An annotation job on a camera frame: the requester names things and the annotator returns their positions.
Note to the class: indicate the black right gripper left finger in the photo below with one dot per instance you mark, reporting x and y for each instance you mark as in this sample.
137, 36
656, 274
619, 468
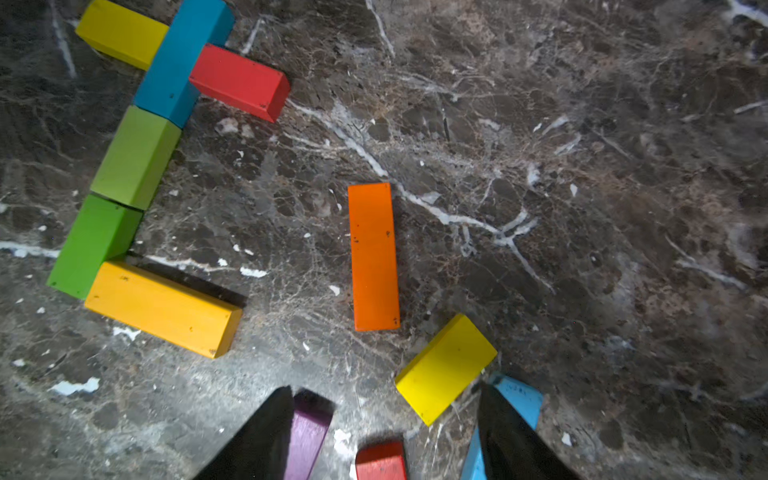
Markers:
259, 450

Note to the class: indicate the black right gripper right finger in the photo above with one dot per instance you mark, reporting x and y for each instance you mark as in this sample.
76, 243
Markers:
511, 449

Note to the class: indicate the long yellow block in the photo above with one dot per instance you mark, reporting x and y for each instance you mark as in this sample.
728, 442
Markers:
165, 309

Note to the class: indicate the orange block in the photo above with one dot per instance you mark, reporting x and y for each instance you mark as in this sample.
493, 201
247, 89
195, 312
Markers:
373, 257

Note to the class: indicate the green block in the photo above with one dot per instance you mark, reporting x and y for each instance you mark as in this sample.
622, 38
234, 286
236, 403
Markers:
103, 230

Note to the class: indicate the pale yellow block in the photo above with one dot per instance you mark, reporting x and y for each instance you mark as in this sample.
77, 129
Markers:
136, 159

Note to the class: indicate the red-orange block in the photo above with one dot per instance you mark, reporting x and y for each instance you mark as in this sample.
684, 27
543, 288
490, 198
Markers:
240, 83

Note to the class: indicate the teal block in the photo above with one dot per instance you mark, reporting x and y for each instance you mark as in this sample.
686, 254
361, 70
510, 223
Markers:
166, 90

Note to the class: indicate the light blue block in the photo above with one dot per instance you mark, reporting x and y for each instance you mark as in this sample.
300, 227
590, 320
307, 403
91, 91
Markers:
526, 400

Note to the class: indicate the purple block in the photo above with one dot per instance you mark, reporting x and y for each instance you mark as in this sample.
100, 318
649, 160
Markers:
311, 421

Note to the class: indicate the small yellow block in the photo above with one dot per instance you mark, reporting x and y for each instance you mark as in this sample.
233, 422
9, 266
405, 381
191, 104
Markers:
444, 368

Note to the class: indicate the red block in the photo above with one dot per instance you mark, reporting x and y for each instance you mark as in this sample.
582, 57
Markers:
385, 461

